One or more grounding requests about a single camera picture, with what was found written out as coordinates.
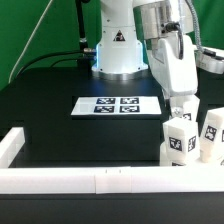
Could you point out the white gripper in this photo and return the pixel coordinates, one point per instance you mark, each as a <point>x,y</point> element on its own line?
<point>177,77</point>

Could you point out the white marker tag board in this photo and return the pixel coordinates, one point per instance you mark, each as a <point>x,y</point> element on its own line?
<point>132,105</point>

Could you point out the white U-shaped fence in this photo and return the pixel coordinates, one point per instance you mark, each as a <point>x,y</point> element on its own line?
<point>197,178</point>

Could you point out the white round stool seat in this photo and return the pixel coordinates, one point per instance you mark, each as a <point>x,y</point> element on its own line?
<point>199,161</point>

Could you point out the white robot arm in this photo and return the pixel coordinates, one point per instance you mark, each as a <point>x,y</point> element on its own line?
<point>160,36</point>

